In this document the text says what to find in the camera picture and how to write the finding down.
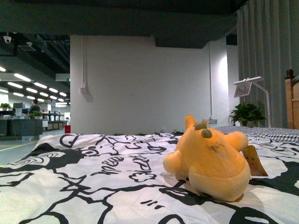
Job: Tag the small desk plant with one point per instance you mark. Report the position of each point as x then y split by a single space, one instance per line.
36 115

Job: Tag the green potted plant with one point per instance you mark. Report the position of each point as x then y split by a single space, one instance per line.
247 115

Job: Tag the white floor lamp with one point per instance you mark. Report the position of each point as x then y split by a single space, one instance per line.
243 89

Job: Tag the black and white patterned quilt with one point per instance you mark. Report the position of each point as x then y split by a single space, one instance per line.
98 179

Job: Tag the grey curtain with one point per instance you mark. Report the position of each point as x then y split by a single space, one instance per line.
268 45

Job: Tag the red fire extinguisher box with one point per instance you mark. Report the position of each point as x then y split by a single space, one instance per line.
67 129

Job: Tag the white security camera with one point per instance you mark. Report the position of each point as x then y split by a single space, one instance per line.
7 39

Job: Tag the dark office desk counter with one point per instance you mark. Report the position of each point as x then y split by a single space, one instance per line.
21 129

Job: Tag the yellow plush dinosaur toy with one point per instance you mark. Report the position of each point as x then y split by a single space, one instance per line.
211 160

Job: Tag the person in dark shirt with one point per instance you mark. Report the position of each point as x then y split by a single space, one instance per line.
34 107

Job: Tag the wooden bed headboard post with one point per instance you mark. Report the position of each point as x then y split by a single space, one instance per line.
292 99

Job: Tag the white wall socket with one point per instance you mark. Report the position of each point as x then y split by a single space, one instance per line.
213 120

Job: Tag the blue checkered bed sheet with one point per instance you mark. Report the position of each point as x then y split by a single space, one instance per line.
273 133

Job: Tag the orange cardboard hang tag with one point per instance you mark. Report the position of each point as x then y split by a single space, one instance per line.
251 156

